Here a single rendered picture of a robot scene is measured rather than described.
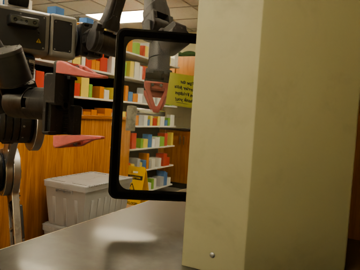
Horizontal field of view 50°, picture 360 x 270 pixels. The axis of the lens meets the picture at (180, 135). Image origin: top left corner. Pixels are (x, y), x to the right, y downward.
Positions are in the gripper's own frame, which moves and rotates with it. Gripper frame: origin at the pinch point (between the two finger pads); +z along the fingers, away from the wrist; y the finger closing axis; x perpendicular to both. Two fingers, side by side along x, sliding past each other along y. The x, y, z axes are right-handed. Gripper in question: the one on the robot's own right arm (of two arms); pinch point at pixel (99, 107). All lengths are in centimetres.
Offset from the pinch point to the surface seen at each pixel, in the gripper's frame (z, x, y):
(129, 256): 2.7, 7.2, -26.2
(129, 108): -10.4, 24.1, 0.3
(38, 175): -183, 164, -53
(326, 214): 33.7, 19.6, -15.7
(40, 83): -234, 212, 20
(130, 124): -10.2, 24.7, -3.2
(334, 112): 33.6, 19.5, 1.7
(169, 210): -7.6, 41.5, -26.1
